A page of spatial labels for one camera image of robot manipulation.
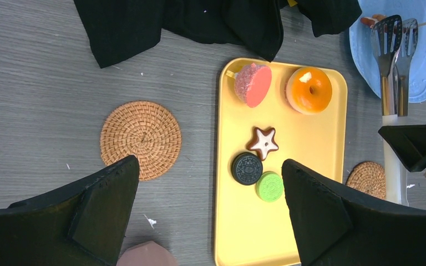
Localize orange donut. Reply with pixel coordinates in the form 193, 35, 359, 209
285, 66, 333, 115

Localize woven coaster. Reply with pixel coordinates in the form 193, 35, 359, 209
99, 101, 182, 181
346, 161, 386, 200

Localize brown star cookie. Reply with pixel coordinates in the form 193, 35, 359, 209
246, 126, 279, 161
360, 14, 387, 28

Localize pink mug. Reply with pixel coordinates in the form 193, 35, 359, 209
116, 241, 179, 266

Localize left woven coaster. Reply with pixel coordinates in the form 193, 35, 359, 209
99, 101, 182, 181

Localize right woven coaster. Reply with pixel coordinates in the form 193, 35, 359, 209
346, 161, 386, 200

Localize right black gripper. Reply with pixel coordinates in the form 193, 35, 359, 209
378, 124, 426, 178

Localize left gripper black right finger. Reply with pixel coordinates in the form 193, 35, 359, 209
282, 159, 426, 265

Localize green round macaron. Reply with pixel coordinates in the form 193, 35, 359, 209
255, 171, 284, 202

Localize blue three-tier cake stand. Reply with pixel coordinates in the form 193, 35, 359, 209
349, 0, 426, 103

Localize black round cookie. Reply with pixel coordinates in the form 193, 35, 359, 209
231, 152, 263, 186

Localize metal tongs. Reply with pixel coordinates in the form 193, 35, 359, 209
371, 15, 419, 206

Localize black cloth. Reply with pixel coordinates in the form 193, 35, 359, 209
73, 0, 363, 69

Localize red round cake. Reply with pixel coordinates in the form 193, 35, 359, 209
226, 63, 272, 108

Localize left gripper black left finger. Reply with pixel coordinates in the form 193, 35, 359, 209
0, 155, 140, 265

